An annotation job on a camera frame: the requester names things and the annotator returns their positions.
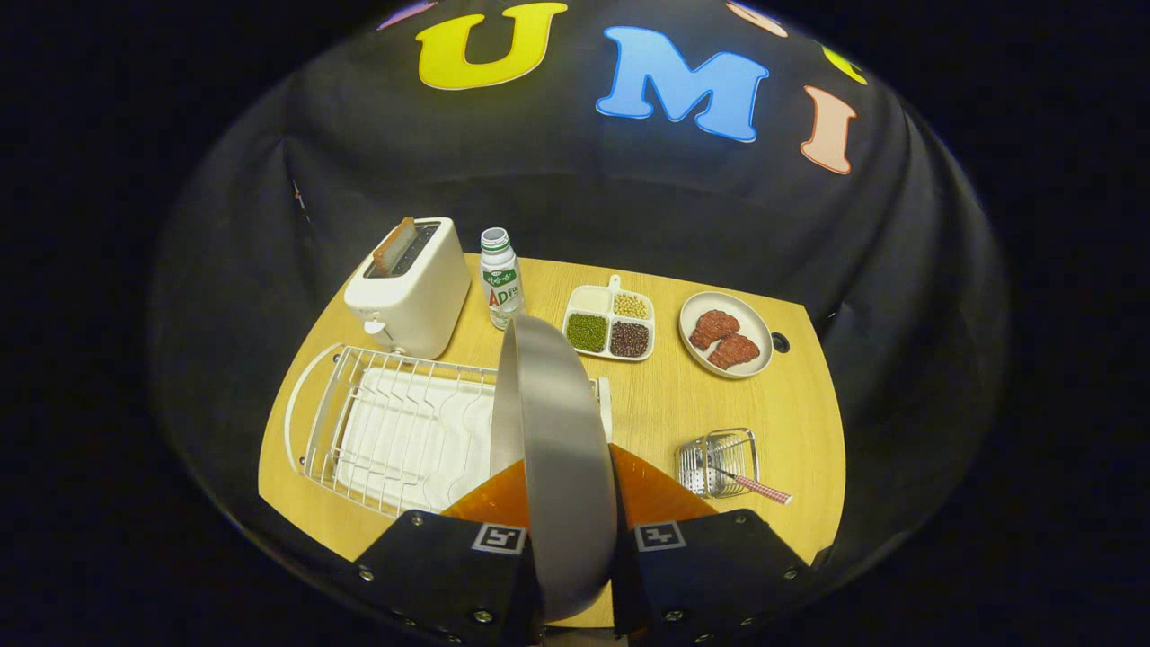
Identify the yellow soybeans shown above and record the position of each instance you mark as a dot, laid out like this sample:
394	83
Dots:
631	305

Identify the beige plate with meat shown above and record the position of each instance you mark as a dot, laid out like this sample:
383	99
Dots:
750	319

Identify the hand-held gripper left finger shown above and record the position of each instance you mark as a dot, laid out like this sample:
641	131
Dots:
449	575

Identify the green mung beans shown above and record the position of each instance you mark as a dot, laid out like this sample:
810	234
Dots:
588	332

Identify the white green label bottle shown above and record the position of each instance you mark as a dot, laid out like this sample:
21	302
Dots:
501	288

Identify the red meat slice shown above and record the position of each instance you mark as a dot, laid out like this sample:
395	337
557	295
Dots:
735	350
714	328

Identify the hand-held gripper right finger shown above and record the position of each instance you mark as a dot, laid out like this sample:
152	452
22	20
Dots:
710	575

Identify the white toaster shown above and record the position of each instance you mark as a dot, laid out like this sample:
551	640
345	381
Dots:
413	305

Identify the black backdrop cloth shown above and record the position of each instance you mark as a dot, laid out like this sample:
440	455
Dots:
629	198

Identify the white drip tray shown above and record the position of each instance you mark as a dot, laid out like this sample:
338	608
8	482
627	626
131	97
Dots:
395	440

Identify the beige round plate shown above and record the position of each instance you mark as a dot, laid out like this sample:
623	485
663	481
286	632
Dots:
557	449

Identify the white divided snack tray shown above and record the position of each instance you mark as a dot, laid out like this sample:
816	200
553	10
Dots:
593	298

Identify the brown bread slice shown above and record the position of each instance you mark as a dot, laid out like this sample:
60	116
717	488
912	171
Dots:
393	247

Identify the dark red beans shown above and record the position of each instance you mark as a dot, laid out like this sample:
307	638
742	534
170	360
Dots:
630	339

